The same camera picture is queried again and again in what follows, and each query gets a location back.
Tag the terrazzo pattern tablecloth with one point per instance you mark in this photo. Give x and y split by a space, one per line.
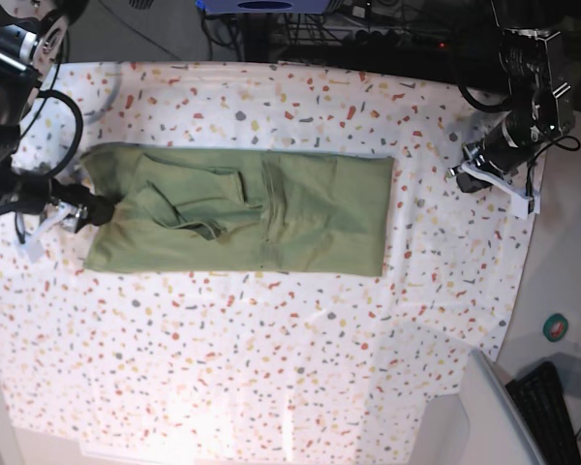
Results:
253 366

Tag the black keyboard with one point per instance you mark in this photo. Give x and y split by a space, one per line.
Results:
539 398

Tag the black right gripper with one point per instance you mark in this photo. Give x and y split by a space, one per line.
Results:
32 197

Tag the blue box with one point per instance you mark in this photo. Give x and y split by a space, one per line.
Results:
219 7

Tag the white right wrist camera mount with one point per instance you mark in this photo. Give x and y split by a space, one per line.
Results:
64 216

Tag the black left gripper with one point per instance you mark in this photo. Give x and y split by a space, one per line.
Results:
506 147

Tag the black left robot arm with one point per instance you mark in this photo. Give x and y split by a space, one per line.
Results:
538 110

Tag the grey monitor edge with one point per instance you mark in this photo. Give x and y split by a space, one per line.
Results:
498 433

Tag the green tape roll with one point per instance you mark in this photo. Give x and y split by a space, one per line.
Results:
555 328

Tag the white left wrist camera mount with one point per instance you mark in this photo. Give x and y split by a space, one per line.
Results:
523 202

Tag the green t-shirt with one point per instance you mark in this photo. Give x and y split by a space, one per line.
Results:
187 209

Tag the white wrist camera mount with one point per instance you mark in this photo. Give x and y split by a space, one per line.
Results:
523 202
64 216

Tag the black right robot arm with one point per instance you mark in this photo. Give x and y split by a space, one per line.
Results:
29 48

